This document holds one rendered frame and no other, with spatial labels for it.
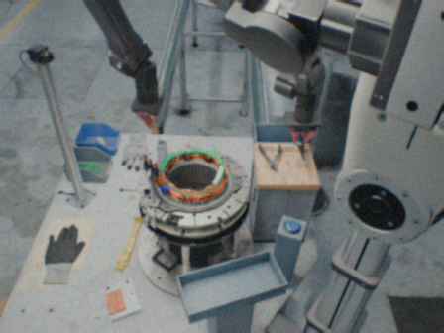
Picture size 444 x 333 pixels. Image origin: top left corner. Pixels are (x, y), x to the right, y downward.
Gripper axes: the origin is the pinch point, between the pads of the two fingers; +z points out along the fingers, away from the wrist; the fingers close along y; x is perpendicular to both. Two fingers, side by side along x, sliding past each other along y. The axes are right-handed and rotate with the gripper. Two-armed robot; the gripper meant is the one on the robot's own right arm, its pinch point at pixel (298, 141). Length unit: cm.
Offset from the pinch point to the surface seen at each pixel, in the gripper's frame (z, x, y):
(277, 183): 6.0, 12.4, 7.6
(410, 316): 113, 5, -72
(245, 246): 32.1, 16.5, 16.6
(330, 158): 109, -107, -54
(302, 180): 6.2, 11.1, -0.1
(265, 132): 10.5, -17.3, 8.1
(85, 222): 33, 4, 73
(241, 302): 6, 50, 21
